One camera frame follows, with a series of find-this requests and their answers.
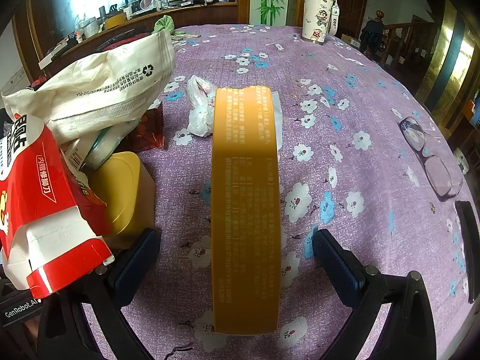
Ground long orange cardboard box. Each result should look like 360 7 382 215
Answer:
211 85 283 336

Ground dark hanging jacket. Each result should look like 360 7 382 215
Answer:
360 19 387 57

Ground white cartoon print cup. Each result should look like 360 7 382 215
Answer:
302 0 341 44

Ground teal white tissue packet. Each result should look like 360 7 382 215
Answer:
84 122 141 170

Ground yellow lidded box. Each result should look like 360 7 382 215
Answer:
87 151 157 250

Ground black flat device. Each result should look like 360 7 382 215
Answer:
454 200 480 305

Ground dark wooden door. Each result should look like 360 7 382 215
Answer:
332 0 370 38

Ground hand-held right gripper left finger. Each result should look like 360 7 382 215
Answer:
35 228 163 360

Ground black red hand tool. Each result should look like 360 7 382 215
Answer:
95 30 156 51

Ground red foil candy wrapper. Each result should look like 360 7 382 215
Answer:
125 103 166 153

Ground green cloth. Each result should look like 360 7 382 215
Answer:
153 15 175 35

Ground wooden counter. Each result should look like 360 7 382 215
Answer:
37 2 241 79

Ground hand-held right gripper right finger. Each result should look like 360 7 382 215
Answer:
311 228 437 360

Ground wooden stair railing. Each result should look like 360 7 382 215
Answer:
375 9 428 72

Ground purple frame eyeglasses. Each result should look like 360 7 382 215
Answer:
398 116 466 200

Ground purple floral tablecloth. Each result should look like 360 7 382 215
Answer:
80 24 480 360

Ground yellow cardboard box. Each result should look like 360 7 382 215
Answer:
105 12 127 31

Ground crumpled white plastic bag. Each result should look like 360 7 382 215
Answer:
186 76 285 151

